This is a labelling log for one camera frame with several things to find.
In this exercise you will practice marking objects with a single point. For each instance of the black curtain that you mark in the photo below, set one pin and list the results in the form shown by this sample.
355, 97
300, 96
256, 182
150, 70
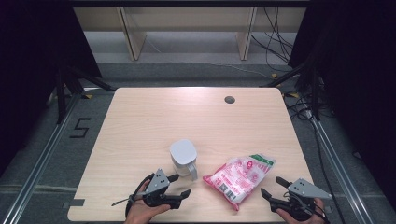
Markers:
31, 62
358, 62

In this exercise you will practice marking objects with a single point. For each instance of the light wooden desk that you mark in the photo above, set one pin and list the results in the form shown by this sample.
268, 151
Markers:
186, 18

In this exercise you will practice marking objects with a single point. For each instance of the yellow tape piece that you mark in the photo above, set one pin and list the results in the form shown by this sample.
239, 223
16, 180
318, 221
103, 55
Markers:
274, 75
88, 96
293, 95

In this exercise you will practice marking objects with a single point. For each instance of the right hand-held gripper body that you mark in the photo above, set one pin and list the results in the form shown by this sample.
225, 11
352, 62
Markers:
303, 189

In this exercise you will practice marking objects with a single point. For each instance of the person's left hand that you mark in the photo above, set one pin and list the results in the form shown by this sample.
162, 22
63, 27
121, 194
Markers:
141, 214

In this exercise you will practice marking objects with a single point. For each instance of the pink printed plastic bag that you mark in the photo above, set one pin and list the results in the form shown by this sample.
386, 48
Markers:
239, 180

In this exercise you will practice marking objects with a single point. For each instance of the aluminium floor rail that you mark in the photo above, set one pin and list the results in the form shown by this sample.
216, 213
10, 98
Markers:
40, 168
339, 171

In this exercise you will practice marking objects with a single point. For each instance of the person's right hand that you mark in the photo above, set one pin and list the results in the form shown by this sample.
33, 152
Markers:
311, 221

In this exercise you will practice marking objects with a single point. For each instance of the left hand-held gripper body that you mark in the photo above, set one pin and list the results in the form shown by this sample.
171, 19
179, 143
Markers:
157, 183

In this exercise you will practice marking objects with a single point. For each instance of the black metal stand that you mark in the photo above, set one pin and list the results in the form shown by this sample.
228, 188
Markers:
316, 93
61, 99

